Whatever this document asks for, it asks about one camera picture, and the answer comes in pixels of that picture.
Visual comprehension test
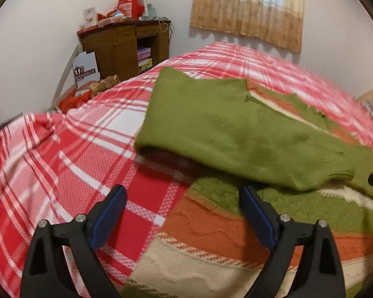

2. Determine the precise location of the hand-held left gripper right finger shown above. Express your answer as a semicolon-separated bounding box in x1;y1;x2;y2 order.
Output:
239;186;346;298

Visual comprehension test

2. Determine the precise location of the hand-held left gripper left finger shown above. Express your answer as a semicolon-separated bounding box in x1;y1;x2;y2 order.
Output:
19;184;128;298

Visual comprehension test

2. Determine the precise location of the green striped knit sweater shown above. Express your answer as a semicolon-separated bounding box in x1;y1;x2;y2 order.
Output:
123;67;373;298

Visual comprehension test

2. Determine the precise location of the red plaid blanket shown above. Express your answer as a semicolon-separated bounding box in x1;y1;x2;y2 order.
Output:
0;41;373;298

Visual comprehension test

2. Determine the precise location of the light wooden headboard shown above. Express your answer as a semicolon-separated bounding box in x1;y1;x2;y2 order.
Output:
354;87;373;102

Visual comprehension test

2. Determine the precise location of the red plastic bag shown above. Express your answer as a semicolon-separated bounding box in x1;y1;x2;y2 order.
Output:
56;87;94;113

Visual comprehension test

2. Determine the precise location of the brown woven bag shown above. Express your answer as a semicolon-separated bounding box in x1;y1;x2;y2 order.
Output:
92;74;120;97

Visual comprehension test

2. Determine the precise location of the white printed cardboard box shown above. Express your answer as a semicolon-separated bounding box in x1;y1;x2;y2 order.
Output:
72;51;100;88

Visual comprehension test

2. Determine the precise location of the stack of pink boxes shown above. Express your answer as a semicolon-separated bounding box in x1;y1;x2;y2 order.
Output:
137;47;153;71

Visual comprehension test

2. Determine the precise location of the brown wooden desk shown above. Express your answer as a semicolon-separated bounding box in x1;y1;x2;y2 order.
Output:
77;19;171;81

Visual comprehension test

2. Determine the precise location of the flat red and white box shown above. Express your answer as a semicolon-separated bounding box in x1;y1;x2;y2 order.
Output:
96;9;125;27

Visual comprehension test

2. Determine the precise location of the white upright card box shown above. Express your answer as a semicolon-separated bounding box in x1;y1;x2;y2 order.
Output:
83;6;99;28

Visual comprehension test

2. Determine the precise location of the light blue box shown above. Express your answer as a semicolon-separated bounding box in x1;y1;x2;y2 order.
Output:
144;3;158;19

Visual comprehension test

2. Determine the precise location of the beige patterned curtain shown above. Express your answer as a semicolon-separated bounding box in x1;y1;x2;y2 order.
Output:
190;0;304;53

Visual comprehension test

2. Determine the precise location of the red gift bag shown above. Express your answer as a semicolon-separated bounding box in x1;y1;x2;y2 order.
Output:
117;0;147;18

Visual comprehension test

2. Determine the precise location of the white metal frame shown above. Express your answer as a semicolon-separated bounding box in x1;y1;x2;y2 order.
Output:
49;43;82;110

